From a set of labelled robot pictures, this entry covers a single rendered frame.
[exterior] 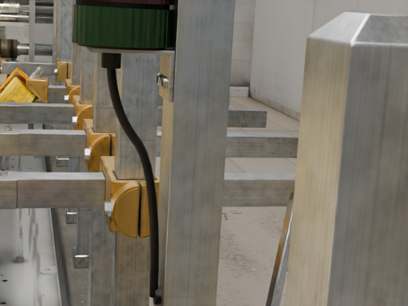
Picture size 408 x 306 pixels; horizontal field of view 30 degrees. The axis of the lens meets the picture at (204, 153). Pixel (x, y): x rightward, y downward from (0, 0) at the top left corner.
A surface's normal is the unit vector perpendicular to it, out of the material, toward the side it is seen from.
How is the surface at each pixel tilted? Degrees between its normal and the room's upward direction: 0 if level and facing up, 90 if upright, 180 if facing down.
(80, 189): 90
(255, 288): 0
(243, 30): 90
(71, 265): 0
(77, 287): 0
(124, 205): 90
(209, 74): 90
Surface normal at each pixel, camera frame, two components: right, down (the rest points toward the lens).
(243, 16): 0.22, 0.20
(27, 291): 0.06, -0.98
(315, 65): -0.97, -0.01
